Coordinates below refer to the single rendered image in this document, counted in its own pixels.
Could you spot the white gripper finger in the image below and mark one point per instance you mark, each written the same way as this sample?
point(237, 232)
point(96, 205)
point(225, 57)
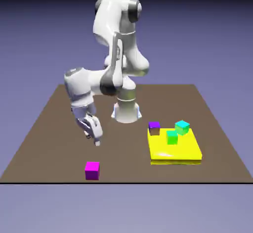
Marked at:
point(87, 135)
point(97, 143)

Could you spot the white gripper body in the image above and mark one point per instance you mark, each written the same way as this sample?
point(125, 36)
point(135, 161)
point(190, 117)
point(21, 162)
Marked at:
point(92, 126)

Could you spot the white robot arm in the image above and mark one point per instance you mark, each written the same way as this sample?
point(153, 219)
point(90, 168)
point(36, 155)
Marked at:
point(110, 31)

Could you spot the small magenta cube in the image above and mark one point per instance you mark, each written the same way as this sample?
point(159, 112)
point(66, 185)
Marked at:
point(92, 170)

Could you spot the small purple cube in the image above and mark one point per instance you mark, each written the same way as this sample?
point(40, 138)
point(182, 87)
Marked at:
point(154, 128)

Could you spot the small green cube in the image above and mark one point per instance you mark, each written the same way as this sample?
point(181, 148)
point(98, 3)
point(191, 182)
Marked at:
point(172, 137)

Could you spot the small cyan cube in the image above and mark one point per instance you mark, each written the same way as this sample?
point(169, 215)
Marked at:
point(182, 127)

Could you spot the large yellow box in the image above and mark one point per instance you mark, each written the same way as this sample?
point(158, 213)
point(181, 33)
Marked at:
point(175, 150)

